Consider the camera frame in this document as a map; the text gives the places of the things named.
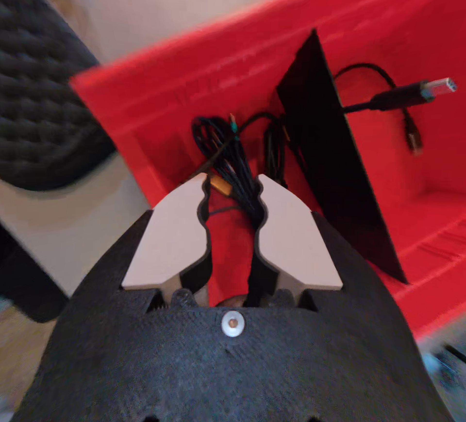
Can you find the person's dark clothing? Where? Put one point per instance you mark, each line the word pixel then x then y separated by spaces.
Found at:
pixel 25 283

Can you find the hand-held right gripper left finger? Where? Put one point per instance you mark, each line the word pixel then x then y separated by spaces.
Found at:
pixel 171 243

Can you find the black foam pad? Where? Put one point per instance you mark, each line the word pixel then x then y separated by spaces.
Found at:
pixel 43 83

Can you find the black bin divider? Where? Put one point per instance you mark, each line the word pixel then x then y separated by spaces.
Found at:
pixel 327 156

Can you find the red divided plastic bin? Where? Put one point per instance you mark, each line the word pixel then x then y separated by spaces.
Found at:
pixel 255 47

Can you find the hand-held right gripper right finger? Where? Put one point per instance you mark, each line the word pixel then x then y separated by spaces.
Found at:
pixel 295 247

